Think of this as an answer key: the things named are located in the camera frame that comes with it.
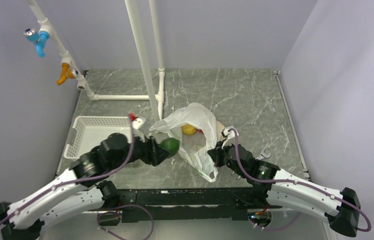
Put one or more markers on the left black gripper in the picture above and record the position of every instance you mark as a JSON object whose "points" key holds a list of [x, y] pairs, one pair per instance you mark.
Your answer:
{"points": [[153, 153]]}

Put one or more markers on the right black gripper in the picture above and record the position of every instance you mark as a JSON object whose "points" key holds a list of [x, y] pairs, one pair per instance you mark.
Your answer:
{"points": [[216, 153]]}

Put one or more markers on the green fake fruit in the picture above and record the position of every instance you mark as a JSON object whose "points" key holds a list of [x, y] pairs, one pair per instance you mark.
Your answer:
{"points": [[171, 145]]}

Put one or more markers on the white plastic bag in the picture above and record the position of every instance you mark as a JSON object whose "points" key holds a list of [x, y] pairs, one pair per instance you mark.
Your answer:
{"points": [[193, 148]]}

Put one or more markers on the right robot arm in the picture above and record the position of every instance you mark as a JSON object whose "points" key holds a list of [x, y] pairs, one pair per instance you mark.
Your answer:
{"points": [[275, 186]]}

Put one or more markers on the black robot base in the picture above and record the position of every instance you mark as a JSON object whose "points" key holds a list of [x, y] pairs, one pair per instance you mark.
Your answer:
{"points": [[235, 203]]}

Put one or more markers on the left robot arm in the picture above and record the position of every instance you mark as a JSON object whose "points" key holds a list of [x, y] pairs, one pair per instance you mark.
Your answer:
{"points": [[83, 186]]}

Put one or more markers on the yellow fake fruit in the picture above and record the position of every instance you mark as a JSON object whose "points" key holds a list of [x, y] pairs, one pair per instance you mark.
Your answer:
{"points": [[188, 129]]}

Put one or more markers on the silver wrench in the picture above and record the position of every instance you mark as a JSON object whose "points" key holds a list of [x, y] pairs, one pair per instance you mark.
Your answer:
{"points": [[264, 154]]}

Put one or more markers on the white plastic basket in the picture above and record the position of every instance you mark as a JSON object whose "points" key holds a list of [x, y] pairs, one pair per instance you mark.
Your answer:
{"points": [[88, 132]]}

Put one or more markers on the orange valve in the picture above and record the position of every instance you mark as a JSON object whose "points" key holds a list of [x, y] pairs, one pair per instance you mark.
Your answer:
{"points": [[66, 73]]}

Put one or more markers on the blue valve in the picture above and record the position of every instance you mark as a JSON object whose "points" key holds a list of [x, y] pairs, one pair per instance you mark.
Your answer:
{"points": [[39, 40]]}

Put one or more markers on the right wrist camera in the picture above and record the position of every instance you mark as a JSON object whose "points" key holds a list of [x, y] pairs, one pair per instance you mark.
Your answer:
{"points": [[230, 136]]}

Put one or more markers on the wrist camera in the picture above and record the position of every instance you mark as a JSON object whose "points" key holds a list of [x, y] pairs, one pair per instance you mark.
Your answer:
{"points": [[141, 126], [230, 136]]}

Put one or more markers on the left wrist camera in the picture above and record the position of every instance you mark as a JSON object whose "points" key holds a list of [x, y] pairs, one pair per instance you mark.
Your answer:
{"points": [[141, 126]]}

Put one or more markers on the white PVC pipe frame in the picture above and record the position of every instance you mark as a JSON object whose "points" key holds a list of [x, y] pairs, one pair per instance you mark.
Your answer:
{"points": [[156, 99]]}

